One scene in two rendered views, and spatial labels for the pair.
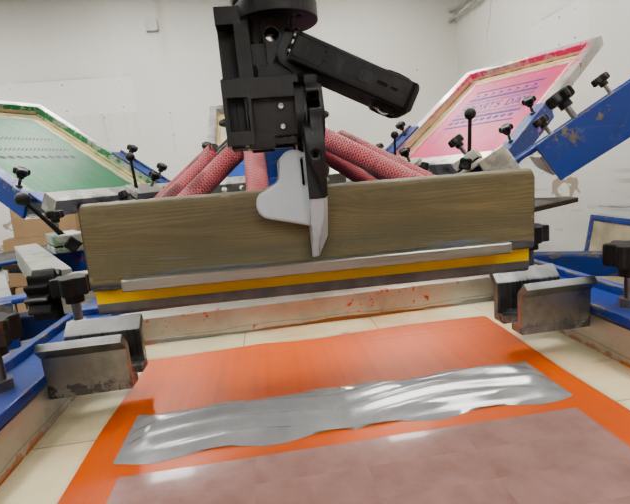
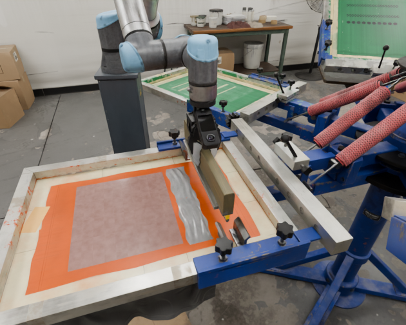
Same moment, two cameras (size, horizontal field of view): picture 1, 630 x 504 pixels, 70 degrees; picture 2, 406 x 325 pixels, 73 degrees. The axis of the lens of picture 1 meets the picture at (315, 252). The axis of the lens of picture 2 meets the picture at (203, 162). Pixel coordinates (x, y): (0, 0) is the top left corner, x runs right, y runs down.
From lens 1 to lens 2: 0.85 m
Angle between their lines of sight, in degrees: 75
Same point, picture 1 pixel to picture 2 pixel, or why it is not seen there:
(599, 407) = (183, 248)
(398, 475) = (158, 208)
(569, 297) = not seen: hidden behind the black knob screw
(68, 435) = (176, 159)
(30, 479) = (162, 161)
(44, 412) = (178, 152)
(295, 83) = (193, 123)
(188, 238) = not seen: hidden behind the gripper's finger
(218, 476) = (161, 184)
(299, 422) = (177, 191)
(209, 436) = (172, 178)
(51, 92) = not seen: outside the picture
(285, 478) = (159, 193)
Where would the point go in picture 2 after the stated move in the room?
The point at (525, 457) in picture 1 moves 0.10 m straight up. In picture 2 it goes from (162, 228) to (159, 204)
